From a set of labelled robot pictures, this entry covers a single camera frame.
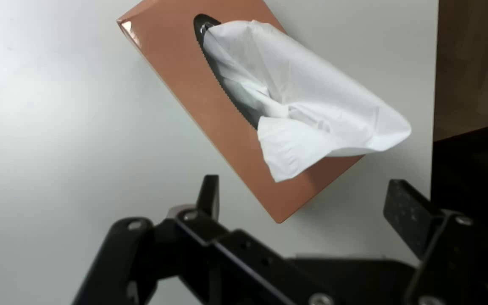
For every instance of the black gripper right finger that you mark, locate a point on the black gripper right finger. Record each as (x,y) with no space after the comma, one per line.
(453,260)

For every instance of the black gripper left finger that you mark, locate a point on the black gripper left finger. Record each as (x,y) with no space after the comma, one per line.
(216,265)

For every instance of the white paper napkin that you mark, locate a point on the white paper napkin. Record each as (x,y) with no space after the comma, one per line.
(323,107)

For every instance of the copper brown tissue box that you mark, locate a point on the copper brown tissue box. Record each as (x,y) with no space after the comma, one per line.
(171,51)

